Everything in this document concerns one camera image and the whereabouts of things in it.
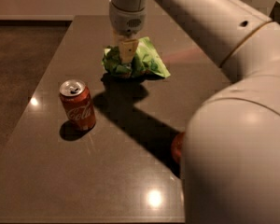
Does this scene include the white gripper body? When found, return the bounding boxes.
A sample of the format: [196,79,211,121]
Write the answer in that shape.
[109,2,147,37]

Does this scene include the red apple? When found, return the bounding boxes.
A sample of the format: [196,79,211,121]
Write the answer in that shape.
[171,133,185,164]

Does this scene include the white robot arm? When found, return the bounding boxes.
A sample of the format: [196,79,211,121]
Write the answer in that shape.
[109,0,280,224]

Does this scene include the red cola can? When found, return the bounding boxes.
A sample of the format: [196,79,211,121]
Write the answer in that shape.
[60,79,96,131]

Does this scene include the green rice chip bag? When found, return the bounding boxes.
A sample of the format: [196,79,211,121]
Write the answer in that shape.
[102,36,171,78]

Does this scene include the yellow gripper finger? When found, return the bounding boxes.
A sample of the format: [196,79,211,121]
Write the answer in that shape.
[112,30,119,47]
[119,39,139,63]

